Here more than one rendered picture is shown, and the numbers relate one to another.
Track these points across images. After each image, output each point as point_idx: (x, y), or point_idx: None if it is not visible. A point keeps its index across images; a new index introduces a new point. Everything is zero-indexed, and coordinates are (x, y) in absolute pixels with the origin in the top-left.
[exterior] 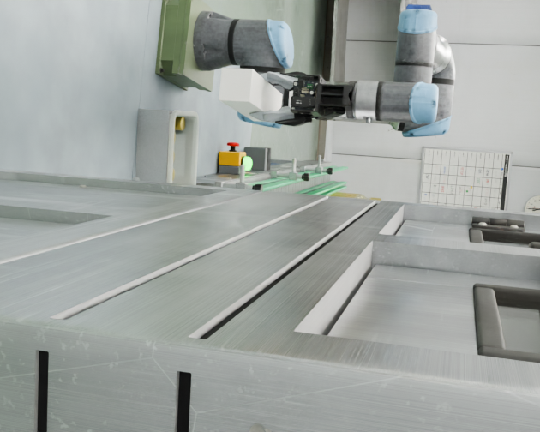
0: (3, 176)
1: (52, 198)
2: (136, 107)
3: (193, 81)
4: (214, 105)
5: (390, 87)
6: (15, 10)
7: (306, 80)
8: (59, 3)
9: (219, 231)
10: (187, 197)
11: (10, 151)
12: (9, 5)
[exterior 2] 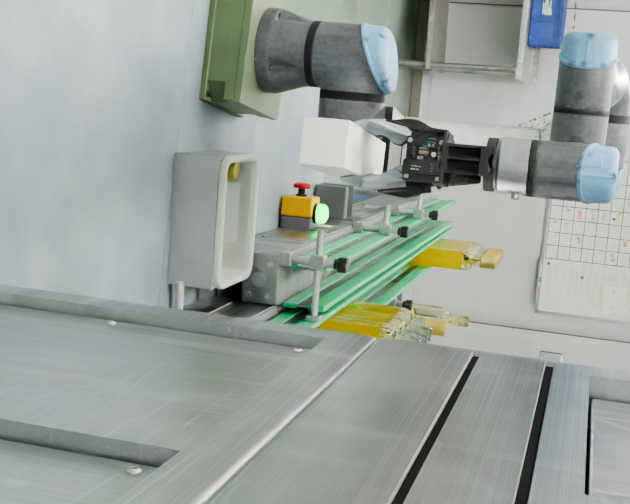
0: None
1: (74, 366)
2: (173, 151)
3: (252, 109)
4: (277, 132)
5: (549, 150)
6: (10, 37)
7: (424, 132)
8: (71, 17)
9: (349, 500)
10: (266, 351)
11: None
12: (2, 31)
